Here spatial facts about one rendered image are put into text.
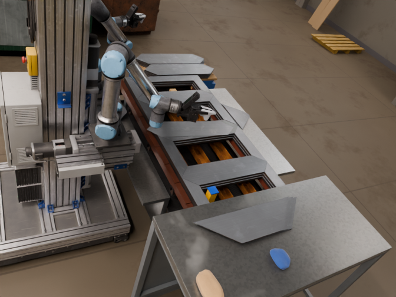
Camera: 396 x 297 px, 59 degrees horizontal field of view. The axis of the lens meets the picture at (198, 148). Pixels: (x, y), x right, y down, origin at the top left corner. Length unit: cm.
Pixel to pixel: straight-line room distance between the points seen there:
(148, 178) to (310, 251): 119
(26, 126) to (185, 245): 115
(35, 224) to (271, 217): 170
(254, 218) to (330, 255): 46
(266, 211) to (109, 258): 138
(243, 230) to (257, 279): 26
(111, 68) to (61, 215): 144
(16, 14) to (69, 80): 271
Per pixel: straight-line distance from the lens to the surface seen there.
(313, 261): 204
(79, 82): 217
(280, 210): 213
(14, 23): 484
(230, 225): 192
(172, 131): 268
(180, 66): 360
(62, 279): 284
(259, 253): 192
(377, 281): 381
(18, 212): 293
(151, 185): 250
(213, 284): 169
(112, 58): 177
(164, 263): 238
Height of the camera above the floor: 251
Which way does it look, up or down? 39 degrees down
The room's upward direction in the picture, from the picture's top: 19 degrees clockwise
